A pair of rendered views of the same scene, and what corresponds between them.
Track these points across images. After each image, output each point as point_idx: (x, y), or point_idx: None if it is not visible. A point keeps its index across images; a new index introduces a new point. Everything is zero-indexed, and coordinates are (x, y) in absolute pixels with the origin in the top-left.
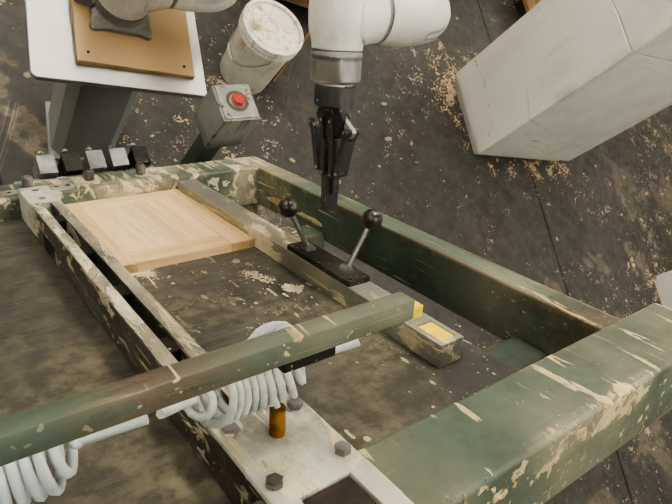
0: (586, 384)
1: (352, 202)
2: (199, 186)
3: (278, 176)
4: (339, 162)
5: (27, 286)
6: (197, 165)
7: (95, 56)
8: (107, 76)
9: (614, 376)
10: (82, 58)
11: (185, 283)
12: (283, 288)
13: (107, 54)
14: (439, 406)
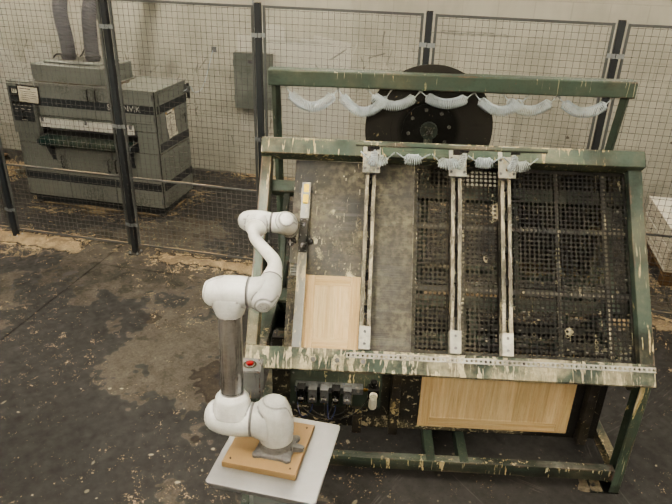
0: (311, 143)
1: (254, 275)
2: (296, 333)
3: (257, 324)
4: None
5: (383, 285)
6: (281, 361)
7: (303, 426)
8: (299, 421)
9: (304, 141)
10: (311, 425)
11: (341, 261)
12: (317, 241)
13: (296, 426)
14: (323, 174)
